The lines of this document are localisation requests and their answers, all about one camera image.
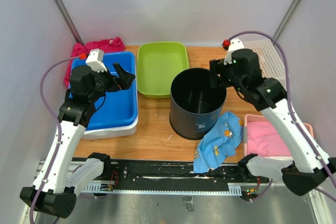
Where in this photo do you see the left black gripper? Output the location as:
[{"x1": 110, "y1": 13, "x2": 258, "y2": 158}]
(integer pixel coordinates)
[{"x1": 88, "y1": 62, "x2": 135, "y2": 102}]

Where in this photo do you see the blue plastic tub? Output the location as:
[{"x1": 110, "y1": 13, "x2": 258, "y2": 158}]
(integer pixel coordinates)
[{"x1": 58, "y1": 51, "x2": 138, "y2": 130}]

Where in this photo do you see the green plastic basin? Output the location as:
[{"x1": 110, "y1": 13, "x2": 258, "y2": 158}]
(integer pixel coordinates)
[{"x1": 136, "y1": 41, "x2": 189, "y2": 99}]

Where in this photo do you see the large black cylindrical container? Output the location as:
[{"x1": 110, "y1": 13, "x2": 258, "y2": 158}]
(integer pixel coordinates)
[{"x1": 169, "y1": 68, "x2": 227, "y2": 140}]

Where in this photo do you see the white plastic tub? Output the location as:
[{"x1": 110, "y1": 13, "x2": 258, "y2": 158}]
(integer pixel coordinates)
[{"x1": 82, "y1": 117, "x2": 138, "y2": 140}]

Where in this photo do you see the white perforated basket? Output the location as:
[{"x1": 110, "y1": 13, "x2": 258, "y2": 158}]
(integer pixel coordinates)
[{"x1": 243, "y1": 39, "x2": 287, "y2": 90}]

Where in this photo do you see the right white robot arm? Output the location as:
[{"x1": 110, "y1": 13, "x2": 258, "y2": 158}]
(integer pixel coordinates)
[{"x1": 209, "y1": 48, "x2": 335, "y2": 196}]

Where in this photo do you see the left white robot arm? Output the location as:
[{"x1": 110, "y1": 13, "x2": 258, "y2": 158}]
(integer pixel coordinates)
[{"x1": 20, "y1": 63, "x2": 135, "y2": 223}]

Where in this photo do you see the magenta cloth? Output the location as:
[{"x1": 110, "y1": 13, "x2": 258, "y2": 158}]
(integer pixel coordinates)
[{"x1": 64, "y1": 37, "x2": 125, "y2": 94}]

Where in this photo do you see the blue patterned cloth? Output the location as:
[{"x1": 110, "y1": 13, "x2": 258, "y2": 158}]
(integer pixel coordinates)
[{"x1": 193, "y1": 112, "x2": 243, "y2": 174}]

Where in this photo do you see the pink perforated basket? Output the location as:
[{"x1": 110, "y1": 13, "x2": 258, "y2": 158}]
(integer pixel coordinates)
[{"x1": 244, "y1": 114, "x2": 314, "y2": 159}]

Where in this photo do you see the pink cloth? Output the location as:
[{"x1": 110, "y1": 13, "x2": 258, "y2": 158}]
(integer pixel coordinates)
[{"x1": 247, "y1": 121, "x2": 291, "y2": 157}]

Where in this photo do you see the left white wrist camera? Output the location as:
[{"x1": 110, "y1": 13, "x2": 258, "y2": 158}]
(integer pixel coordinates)
[{"x1": 86, "y1": 49, "x2": 108, "y2": 73}]

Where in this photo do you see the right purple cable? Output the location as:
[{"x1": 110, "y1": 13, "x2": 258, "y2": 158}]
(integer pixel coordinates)
[{"x1": 223, "y1": 30, "x2": 336, "y2": 204}]

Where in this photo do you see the purple cable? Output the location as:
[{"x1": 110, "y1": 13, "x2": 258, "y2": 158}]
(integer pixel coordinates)
[
  {"x1": 28, "y1": 53, "x2": 87, "y2": 224},
  {"x1": 223, "y1": 30, "x2": 336, "y2": 204}
]

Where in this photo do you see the right aluminium frame post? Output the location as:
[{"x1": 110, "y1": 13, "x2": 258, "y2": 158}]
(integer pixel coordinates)
[{"x1": 273, "y1": 0, "x2": 302, "y2": 40}]

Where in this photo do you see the aluminium frame post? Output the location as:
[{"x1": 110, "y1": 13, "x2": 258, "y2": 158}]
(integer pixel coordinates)
[
  {"x1": 53, "y1": 0, "x2": 83, "y2": 44},
  {"x1": 273, "y1": 0, "x2": 302, "y2": 40}
]

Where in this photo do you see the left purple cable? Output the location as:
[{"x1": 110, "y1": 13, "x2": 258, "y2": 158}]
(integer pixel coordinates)
[{"x1": 28, "y1": 53, "x2": 87, "y2": 224}]

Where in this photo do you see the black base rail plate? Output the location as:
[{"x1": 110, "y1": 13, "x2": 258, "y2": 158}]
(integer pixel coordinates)
[{"x1": 83, "y1": 159, "x2": 269, "y2": 196}]

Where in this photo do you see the left aluminium frame post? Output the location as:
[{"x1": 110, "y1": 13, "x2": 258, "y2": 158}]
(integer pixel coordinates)
[{"x1": 53, "y1": 0, "x2": 83, "y2": 44}]

